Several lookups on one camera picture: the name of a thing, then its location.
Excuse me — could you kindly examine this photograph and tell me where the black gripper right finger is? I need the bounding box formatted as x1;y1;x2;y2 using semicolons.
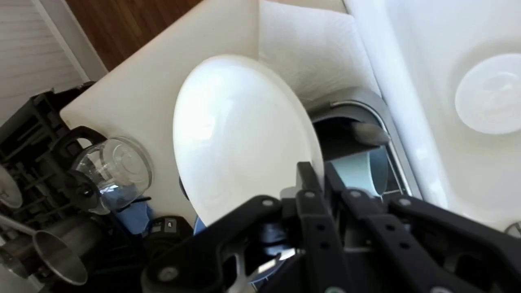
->
324;161;521;293

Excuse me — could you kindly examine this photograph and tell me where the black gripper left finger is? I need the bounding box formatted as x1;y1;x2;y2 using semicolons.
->
140;161;355;293

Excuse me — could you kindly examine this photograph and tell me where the white plate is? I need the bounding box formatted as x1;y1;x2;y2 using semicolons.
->
171;54;325;228

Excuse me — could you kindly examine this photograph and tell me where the light blue dish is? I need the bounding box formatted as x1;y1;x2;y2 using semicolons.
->
327;148;381;197

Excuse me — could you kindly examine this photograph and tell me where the blue cloth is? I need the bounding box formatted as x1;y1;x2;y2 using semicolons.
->
111;197;153;235

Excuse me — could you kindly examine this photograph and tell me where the clear drinking glass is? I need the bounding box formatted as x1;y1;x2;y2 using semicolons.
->
63;126;155;217

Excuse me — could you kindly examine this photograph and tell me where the white ceramic kitchen sink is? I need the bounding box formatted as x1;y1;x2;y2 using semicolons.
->
343;0;521;233

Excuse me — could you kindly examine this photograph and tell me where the silver metal funnel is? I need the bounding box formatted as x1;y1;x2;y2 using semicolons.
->
0;214;104;288

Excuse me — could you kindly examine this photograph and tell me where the white paper towel sheet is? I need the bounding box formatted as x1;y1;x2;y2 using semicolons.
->
257;0;381;111

